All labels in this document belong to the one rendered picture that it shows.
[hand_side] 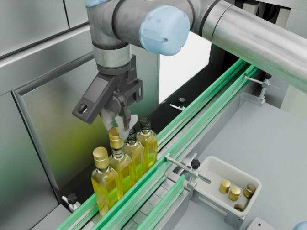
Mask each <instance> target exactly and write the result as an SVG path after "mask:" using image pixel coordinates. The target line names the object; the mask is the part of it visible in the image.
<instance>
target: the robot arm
mask: <svg viewBox="0 0 307 230"><path fill-rule="evenodd" d="M85 2H86V5H85V8H86V9H87V15H88V21H89V26H90V34H91V39H92V45H93V51H94V57H95V62H96V65H97V69H98V71H99V72H98V74H97V75H96V77H95V78H94V80H93V81H92V83H91V84H90V86H89V87H88V89H87V90H86V91H85V93H84V94H83V96H82V97H81V99H80V100H79V102H78V103H77V105H76V106H75V108H74V109H73V111H72V115H74V116H75V117H77V118H78V119H80V120H82V121H83V122H85V123H87V124H88V125H91V124H92V123H93V122H94V120H95V119H96V117H97V116H98V114H99V115H100V117H101V119H102V121H103V123H104V125H105V127H106V129H107V130H108V131H109V130H110V129H112V128H113V126H112V120H113V119H114V118H115V120H116V123H117V125H118V131H119V137H120V138H121V139H122V140H123V141H125V140H126V139H127V138H128V135H129V131H130V130H131V128H132V127H133V126H134V125H135V124H136V122H137V120H138V116H137V115H131V112H130V110H129V109H128V108H127V107H128V106H130V105H132V104H133V103H134V102H135V101H136V103H138V102H139V101H141V100H142V99H143V81H142V80H140V79H138V78H137V68H136V55H134V54H131V44H132V45H135V46H137V47H140V48H143V49H145V50H147V51H148V52H151V53H154V54H161V55H164V56H168V57H171V56H174V55H176V54H177V53H179V52H180V51H181V47H183V46H184V45H185V43H186V41H187V38H188V35H189V32H192V33H194V34H196V35H198V36H200V37H202V38H203V39H205V40H207V41H209V42H211V43H213V44H215V45H217V46H218V47H220V48H222V49H224V50H226V51H228V52H229V53H231V54H233V55H235V56H237V57H239V58H241V59H242V60H244V61H246V62H248V63H250V64H252V65H254V66H256V67H258V68H259V69H261V70H263V71H265V72H267V73H269V74H270V75H272V76H274V77H276V78H278V79H280V80H282V81H283V82H285V83H287V84H289V85H291V86H293V87H294V88H296V89H298V90H300V91H302V92H304V93H306V94H307V39H305V38H303V37H301V36H299V35H297V34H294V33H292V32H290V31H288V30H286V29H284V28H281V27H279V26H277V25H275V24H273V23H271V22H268V21H266V20H264V19H262V18H260V17H258V16H255V15H253V14H251V13H249V12H247V11H245V10H242V9H240V8H238V7H236V6H234V5H232V4H230V3H227V2H225V1H223V0H153V1H145V0H85ZM139 88H141V96H139ZM117 114H118V116H117V117H116V115H117Z"/></svg>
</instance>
